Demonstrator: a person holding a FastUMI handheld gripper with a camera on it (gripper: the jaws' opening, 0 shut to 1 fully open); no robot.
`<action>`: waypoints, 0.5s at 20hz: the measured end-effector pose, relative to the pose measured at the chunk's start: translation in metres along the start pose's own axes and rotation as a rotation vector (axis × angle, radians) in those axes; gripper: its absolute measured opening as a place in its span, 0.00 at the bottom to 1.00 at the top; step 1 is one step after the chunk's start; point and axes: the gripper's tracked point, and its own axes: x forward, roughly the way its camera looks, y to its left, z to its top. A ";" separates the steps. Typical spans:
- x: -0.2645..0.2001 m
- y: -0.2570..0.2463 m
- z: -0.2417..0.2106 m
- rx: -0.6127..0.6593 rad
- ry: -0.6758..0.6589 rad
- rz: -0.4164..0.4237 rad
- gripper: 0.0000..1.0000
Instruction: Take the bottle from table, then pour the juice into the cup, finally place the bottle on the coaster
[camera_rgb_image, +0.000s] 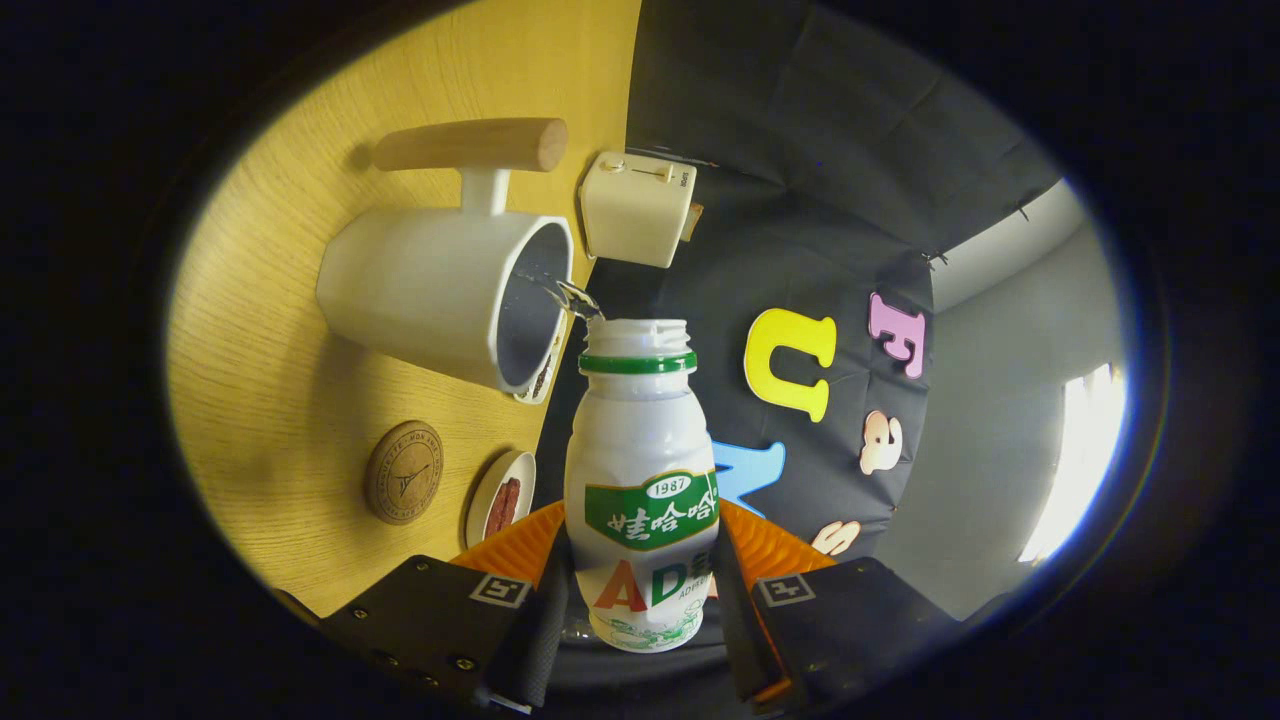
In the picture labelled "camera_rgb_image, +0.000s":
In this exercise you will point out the white divided dish of beans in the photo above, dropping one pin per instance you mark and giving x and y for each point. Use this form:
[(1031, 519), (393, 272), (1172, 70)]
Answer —
[(540, 385)]

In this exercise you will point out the cream toaster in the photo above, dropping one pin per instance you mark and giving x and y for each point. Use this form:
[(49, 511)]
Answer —
[(635, 210)]

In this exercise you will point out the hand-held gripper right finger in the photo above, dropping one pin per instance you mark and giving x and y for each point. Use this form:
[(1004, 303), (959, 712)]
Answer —
[(735, 630)]

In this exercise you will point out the white round plate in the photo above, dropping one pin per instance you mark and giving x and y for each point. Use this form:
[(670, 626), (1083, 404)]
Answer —
[(478, 500)]

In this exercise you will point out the bread slice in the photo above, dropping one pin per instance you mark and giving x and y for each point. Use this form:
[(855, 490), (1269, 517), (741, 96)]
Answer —
[(694, 222)]

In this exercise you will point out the red meat piece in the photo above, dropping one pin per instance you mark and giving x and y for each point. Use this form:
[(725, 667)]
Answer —
[(503, 508)]

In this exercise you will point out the white juice bottle green label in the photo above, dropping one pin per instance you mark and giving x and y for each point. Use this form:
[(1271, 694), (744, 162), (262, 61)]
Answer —
[(640, 440)]

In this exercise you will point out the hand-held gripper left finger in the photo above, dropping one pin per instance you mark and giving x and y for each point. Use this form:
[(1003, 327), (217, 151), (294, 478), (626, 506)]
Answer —
[(530, 640)]

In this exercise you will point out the wooden table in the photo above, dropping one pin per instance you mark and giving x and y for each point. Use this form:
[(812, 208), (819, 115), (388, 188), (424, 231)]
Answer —
[(270, 400)]

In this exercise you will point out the round wooden coaster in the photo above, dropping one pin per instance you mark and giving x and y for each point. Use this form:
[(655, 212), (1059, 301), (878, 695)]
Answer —
[(403, 472)]

